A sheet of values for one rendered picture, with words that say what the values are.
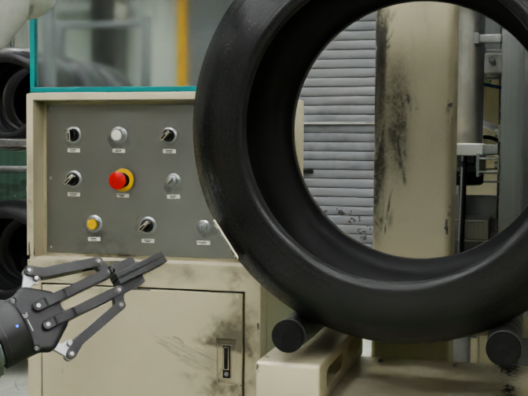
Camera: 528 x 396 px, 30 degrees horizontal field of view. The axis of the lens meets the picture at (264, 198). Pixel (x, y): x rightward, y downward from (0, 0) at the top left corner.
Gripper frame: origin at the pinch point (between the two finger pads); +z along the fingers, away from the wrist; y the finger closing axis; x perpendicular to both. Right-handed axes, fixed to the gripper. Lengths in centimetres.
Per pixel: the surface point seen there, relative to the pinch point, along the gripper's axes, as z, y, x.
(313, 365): 15.0, 21.7, 1.1
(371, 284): 22.8, 15.6, 11.3
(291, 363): 13.3, 20.2, -0.7
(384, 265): 39.7, 15.4, -11.0
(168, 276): 34, -2, -81
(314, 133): 531, -114, -795
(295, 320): 15.9, 15.4, 0.8
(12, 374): 52, -12, -389
